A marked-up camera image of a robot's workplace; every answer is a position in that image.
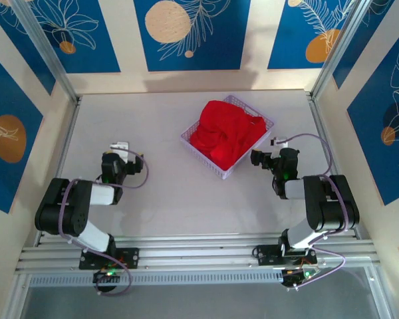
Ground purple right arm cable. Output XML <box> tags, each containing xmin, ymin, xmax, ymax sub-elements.
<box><xmin>279</xmin><ymin>133</ymin><xmax>350</xmax><ymax>288</ymax></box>

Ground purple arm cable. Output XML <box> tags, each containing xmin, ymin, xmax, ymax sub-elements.
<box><xmin>279</xmin><ymin>133</ymin><xmax>350</xmax><ymax>288</ymax></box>
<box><xmin>58</xmin><ymin>148</ymin><xmax>151</xmax><ymax>296</ymax></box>

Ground aluminium table side rail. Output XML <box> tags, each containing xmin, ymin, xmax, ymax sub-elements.
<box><xmin>35</xmin><ymin>94</ymin><xmax>84</xmax><ymax>249</ymax></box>
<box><xmin>306</xmin><ymin>92</ymin><xmax>365</xmax><ymax>240</ymax></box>

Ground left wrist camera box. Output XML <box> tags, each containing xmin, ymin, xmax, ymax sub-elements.
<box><xmin>108</xmin><ymin>142</ymin><xmax>130</xmax><ymax>158</ymax></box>

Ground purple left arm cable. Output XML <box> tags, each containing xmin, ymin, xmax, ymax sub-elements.
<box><xmin>58</xmin><ymin>148</ymin><xmax>151</xmax><ymax>296</ymax></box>

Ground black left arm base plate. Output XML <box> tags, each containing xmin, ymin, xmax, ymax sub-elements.
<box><xmin>78</xmin><ymin>247</ymin><xmax>140</xmax><ymax>270</ymax></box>

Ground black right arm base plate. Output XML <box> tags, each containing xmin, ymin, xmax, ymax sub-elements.
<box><xmin>255</xmin><ymin>244</ymin><xmax>319</xmax><ymax>266</ymax></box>

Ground red printed t-shirt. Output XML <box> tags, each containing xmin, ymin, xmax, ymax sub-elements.
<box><xmin>190</xmin><ymin>100</ymin><xmax>267</xmax><ymax>169</ymax></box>

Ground aluminium rail frame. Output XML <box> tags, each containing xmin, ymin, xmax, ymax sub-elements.
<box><xmin>15</xmin><ymin>232</ymin><xmax>382</xmax><ymax>276</ymax></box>

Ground lavender perforated plastic basket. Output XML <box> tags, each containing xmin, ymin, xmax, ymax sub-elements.
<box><xmin>180</xmin><ymin>95</ymin><xmax>275</xmax><ymax>181</ymax></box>

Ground grey slotted cable duct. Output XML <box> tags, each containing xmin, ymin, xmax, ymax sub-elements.
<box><xmin>28</xmin><ymin>269</ymin><xmax>285</xmax><ymax>287</ymax></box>

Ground aluminium corner post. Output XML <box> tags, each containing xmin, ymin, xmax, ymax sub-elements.
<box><xmin>309</xmin><ymin>0</ymin><xmax>370</xmax><ymax>100</ymax></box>
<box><xmin>10</xmin><ymin>0</ymin><xmax>82</xmax><ymax>104</ymax></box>

